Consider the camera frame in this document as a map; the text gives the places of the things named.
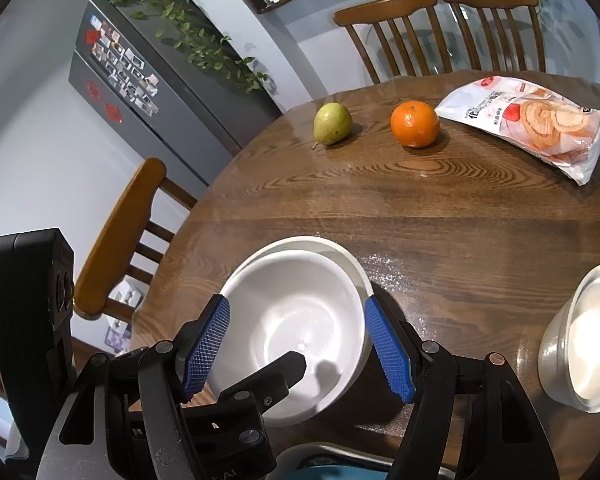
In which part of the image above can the grey refrigerator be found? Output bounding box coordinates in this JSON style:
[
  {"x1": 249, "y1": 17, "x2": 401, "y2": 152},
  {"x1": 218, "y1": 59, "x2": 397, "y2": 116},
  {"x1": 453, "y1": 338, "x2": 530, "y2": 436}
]
[{"x1": 67, "y1": 0, "x2": 283, "y2": 188}]

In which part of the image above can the teal plate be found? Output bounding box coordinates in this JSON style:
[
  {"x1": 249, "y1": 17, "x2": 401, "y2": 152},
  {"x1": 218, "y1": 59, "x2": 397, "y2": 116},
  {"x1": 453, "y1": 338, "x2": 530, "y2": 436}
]
[{"x1": 280, "y1": 464, "x2": 396, "y2": 480}]

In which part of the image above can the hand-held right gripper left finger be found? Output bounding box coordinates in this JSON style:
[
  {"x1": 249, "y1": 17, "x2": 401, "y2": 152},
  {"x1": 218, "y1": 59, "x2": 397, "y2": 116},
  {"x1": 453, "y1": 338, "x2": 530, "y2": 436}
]
[{"x1": 35, "y1": 294, "x2": 232, "y2": 480}]

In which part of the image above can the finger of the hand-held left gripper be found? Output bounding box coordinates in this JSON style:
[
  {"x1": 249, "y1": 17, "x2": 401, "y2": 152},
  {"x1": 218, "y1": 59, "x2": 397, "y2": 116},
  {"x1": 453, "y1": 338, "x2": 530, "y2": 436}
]
[
  {"x1": 182, "y1": 404, "x2": 277, "y2": 480},
  {"x1": 215, "y1": 351, "x2": 308, "y2": 418}
]

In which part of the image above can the cake roll snack bag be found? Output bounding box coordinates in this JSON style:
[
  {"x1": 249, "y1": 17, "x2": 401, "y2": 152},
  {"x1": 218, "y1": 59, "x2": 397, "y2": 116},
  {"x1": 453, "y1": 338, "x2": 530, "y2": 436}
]
[{"x1": 434, "y1": 75, "x2": 600, "y2": 186}]

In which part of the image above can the cluster of fridge magnets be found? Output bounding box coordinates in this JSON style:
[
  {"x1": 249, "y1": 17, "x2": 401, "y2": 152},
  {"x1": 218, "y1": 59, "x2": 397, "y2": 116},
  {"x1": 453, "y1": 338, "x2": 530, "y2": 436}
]
[{"x1": 82, "y1": 12, "x2": 161, "y2": 116}]

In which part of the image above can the orange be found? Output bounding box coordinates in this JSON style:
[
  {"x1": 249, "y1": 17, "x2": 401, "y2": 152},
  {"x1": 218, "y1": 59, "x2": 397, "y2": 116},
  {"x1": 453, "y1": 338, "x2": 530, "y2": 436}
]
[{"x1": 390, "y1": 101, "x2": 440, "y2": 149}]

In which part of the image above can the green pear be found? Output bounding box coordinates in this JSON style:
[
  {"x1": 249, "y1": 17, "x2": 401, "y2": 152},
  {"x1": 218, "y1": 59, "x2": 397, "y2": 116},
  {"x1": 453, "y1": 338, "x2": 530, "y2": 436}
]
[{"x1": 312, "y1": 102, "x2": 354, "y2": 151}]

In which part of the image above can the light wooden chair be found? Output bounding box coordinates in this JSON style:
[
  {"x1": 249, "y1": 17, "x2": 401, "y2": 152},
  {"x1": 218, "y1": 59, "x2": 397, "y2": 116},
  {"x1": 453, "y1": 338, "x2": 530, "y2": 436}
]
[{"x1": 72, "y1": 157, "x2": 201, "y2": 321}]

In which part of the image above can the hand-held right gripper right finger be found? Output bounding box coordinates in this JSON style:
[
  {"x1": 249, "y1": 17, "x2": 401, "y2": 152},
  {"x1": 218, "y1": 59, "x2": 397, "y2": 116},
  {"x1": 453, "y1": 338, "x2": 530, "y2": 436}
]
[{"x1": 363, "y1": 294, "x2": 561, "y2": 480}]

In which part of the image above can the trailing green plant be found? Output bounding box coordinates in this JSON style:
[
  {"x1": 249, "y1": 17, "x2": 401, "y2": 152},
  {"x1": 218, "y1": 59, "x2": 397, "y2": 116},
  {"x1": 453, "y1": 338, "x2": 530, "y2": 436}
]
[{"x1": 96, "y1": 0, "x2": 273, "y2": 95}]

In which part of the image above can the medium white bowl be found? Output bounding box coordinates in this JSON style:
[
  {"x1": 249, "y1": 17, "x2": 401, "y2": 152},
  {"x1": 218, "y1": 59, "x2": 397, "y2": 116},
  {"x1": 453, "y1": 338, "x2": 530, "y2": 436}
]
[{"x1": 207, "y1": 249, "x2": 376, "y2": 428}]

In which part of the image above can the large speckled white bowl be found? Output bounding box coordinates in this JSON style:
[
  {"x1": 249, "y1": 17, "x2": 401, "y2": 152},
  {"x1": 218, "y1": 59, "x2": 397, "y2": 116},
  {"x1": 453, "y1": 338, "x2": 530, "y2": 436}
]
[{"x1": 537, "y1": 262, "x2": 600, "y2": 414}]

